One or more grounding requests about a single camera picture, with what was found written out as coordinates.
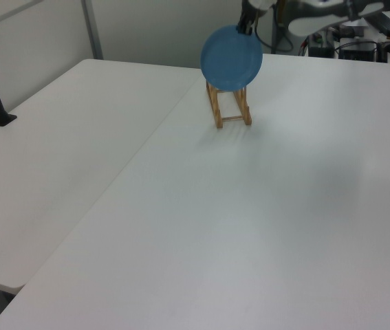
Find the dark robot gripper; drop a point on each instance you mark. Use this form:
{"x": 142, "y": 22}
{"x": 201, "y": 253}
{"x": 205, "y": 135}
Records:
{"x": 254, "y": 7}

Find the blue round plate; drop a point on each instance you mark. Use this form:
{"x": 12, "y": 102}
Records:
{"x": 230, "y": 58}

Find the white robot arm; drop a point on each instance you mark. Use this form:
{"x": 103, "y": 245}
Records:
{"x": 315, "y": 19}

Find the wooden plate rack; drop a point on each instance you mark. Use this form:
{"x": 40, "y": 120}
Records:
{"x": 219, "y": 118}

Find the small dark equipment box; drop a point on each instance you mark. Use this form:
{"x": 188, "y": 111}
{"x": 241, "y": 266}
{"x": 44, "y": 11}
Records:
{"x": 322, "y": 51}

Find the black electronics box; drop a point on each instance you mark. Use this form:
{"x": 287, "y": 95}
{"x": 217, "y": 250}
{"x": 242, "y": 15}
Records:
{"x": 356, "y": 53}

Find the grey partition frame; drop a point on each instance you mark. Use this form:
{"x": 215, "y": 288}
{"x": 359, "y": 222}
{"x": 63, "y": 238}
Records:
{"x": 93, "y": 34}

